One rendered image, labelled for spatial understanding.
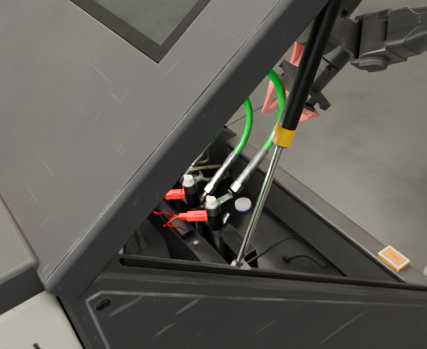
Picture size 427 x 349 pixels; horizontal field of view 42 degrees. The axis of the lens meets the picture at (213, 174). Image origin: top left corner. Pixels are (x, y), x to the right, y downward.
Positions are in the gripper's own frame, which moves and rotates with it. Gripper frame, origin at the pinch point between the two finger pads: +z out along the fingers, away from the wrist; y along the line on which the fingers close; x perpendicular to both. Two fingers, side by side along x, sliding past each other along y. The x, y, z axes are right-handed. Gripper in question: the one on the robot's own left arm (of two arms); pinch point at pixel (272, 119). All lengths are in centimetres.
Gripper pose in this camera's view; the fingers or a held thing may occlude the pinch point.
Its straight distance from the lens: 102.9
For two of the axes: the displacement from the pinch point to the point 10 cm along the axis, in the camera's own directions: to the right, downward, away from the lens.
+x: 7.0, 1.8, 6.9
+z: -6.0, 6.7, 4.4
